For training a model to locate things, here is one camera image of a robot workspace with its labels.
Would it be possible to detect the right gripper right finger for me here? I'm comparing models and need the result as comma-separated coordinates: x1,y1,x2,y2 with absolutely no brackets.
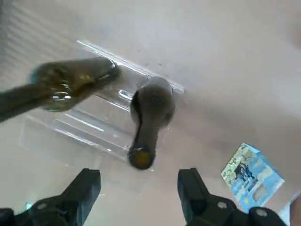
178,167,286,226

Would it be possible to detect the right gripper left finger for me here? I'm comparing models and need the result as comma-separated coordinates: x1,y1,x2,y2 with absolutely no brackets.
0,168,101,226

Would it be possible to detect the dark green glass wine bottle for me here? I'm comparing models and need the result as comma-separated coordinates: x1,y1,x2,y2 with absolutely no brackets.
127,77,177,170
0,57,120,123

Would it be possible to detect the clear acrylic stepped shelf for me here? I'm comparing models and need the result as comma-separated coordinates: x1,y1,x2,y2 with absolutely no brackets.
18,39,185,165

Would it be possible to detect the blue printed packet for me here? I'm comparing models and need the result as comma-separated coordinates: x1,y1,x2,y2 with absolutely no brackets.
220,142,285,209

